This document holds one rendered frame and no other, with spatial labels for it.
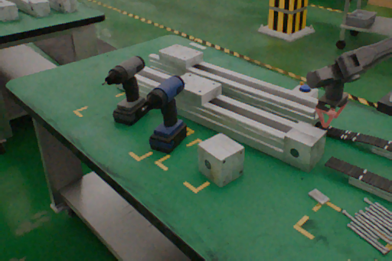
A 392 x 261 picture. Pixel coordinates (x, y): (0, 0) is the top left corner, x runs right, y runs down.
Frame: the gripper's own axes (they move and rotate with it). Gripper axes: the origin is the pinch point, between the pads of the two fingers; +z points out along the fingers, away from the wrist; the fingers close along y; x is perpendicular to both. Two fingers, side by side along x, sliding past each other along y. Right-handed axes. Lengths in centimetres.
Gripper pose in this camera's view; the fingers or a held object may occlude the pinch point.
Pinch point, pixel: (330, 120)
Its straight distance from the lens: 140.0
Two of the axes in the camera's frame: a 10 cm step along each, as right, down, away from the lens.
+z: -0.1, 9.0, 4.4
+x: 7.8, 2.8, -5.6
